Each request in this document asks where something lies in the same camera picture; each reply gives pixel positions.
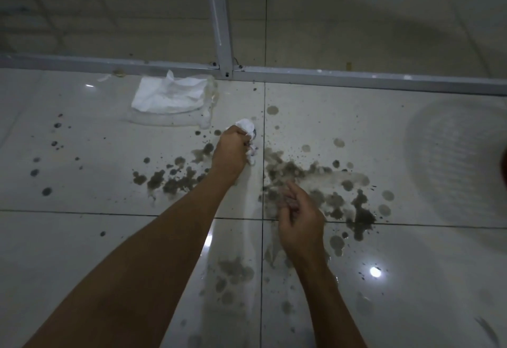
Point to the grey metal post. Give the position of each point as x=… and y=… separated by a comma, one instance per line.
x=220, y=23

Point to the small white paper scrap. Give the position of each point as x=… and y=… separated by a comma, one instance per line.
x=103, y=78

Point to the person's left forearm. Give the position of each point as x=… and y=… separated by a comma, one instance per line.
x=138, y=272

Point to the clear pack of white tissues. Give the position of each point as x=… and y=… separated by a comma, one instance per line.
x=166, y=98

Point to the person's right hand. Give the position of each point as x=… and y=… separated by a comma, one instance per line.
x=303, y=229

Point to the white tissue sheet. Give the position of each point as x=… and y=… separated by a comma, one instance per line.
x=245, y=125

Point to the person's left hand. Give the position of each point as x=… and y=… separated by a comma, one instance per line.
x=231, y=149

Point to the person's right forearm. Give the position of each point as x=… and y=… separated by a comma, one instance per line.
x=328, y=308

